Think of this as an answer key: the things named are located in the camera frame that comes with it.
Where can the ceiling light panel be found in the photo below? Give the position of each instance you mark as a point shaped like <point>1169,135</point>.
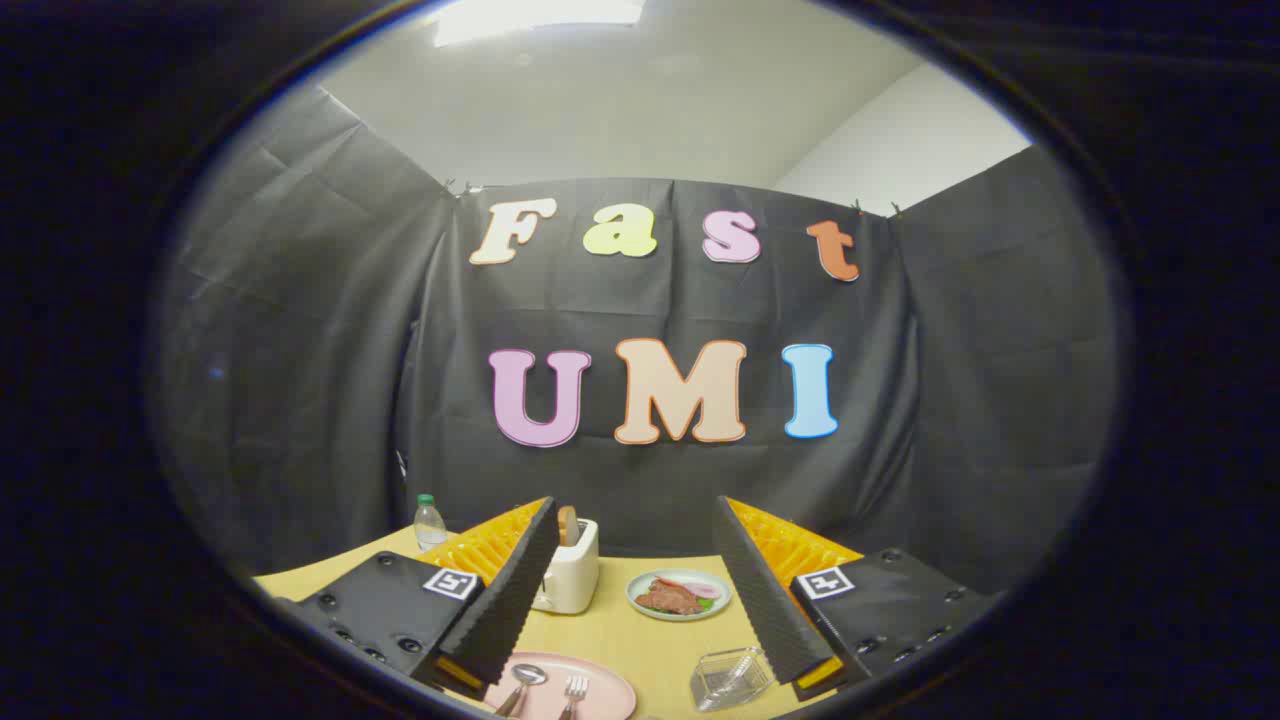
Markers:
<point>540,18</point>

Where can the metal spoon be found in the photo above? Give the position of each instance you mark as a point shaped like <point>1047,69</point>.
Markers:
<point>524,675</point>

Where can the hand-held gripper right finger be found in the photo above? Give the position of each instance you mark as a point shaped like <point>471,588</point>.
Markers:
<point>765,600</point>

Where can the black backdrop cloth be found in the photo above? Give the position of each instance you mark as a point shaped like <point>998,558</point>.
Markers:
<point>350,350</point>

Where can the toasted bread slice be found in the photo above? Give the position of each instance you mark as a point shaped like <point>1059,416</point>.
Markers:
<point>567,525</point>

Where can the white toaster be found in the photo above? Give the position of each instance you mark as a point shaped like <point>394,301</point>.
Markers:
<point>572,578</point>

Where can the red tomato slice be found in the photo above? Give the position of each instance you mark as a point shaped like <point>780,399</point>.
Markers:
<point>668,583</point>

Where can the pink ham slice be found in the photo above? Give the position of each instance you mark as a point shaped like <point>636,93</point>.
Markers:
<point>705,590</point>

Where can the brown steak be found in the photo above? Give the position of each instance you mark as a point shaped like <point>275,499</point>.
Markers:
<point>668,600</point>

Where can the pink plate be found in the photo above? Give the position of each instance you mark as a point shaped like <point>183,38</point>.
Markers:
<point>610,695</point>

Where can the clear plastic water bottle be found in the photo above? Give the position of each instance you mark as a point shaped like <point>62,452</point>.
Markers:
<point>430,525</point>

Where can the pale green food plate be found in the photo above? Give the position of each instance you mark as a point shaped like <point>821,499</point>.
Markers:
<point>645,610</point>

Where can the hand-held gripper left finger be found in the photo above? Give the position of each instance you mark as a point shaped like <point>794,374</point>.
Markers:
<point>515,590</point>

